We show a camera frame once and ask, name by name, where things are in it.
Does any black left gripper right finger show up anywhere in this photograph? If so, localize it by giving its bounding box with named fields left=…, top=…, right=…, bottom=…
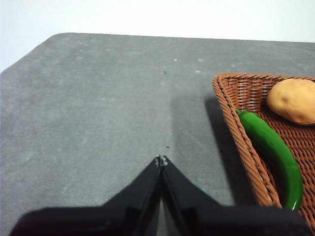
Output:
left=161, top=155, right=315, bottom=236

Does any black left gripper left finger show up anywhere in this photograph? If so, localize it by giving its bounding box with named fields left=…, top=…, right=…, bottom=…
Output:
left=9, top=154, right=162, bottom=236

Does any brown wicker basket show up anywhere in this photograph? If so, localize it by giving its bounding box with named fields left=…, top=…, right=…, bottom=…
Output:
left=212, top=72, right=315, bottom=234

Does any yellow-brown potato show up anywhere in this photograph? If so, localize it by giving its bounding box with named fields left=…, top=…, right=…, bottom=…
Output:
left=267, top=79, right=315, bottom=126

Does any green pepper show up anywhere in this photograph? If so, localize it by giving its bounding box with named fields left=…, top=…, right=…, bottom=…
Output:
left=235, top=108, right=304, bottom=211

